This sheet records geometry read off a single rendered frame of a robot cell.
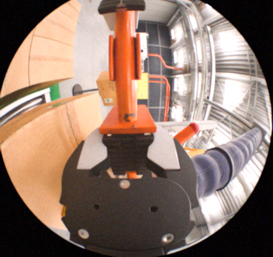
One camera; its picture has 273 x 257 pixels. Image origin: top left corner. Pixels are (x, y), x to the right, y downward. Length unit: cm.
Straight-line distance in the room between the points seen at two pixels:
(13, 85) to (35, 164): 61
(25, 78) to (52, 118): 61
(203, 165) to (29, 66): 105
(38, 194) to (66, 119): 15
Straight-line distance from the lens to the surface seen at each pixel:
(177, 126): 143
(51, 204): 19
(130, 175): 17
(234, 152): 52
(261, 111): 507
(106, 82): 149
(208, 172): 35
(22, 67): 77
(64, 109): 19
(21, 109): 70
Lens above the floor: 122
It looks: 1 degrees up
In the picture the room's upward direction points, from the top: 88 degrees clockwise
